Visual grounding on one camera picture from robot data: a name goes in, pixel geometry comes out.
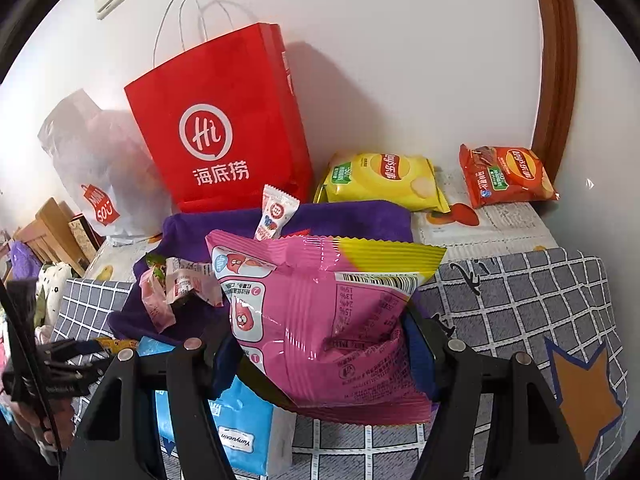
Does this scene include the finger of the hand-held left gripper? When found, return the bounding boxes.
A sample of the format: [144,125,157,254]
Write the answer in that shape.
[37,338,113,361]

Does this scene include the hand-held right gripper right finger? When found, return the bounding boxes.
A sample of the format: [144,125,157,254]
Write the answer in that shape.
[400,305,586,480]

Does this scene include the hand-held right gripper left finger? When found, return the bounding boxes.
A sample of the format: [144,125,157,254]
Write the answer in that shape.
[62,317,301,480]

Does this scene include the yellow snack packet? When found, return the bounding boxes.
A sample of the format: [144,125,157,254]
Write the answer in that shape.
[95,337,140,352]

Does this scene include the small pink snack packet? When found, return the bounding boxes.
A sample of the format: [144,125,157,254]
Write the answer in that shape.
[139,270,177,333]

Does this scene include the large pink snack bag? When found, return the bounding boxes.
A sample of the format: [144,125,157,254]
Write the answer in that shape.
[206,230,447,423]

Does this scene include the green triangular snack packet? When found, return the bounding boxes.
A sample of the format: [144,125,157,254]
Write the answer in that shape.
[145,252,173,281]

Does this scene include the white pink candy packet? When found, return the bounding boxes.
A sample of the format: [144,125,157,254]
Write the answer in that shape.
[254,184,301,242]

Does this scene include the person's left hand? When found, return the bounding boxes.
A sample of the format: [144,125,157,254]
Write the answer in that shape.
[7,400,58,461]

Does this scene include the blue tissue pack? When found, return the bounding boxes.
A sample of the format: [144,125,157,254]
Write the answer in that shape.
[137,335,297,478]

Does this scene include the white floral pillow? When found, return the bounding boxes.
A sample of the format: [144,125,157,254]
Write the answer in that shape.
[35,260,73,331]

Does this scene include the purple cloth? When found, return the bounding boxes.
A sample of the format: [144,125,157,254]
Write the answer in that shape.
[7,240,43,281]

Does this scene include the brown patterned book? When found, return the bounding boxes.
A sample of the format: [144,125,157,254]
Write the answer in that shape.
[69,214,103,261]

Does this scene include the wooden headboard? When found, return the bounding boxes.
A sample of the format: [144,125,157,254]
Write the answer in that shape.
[12,197,88,276]

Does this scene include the grey checked blanket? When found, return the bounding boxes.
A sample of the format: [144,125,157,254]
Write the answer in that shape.
[52,247,631,480]

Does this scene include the panda snack packets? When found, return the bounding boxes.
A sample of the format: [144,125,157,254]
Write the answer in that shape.
[82,170,561,281]

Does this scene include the purple towel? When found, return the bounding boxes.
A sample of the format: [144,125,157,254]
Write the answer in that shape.
[107,200,416,346]

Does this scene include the white plastic shopping bag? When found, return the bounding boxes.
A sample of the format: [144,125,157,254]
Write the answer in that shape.
[37,89,173,246]

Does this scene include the yellow chip bag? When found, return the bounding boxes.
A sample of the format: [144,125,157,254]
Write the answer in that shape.
[314,152,451,213]

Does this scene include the orange-red chip bag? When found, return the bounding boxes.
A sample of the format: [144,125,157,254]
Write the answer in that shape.
[459,143,560,209]

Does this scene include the red paper bag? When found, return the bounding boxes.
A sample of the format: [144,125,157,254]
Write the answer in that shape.
[124,0,315,213]

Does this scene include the brown wooden door frame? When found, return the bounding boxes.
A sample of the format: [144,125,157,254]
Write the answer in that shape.
[530,0,578,171]

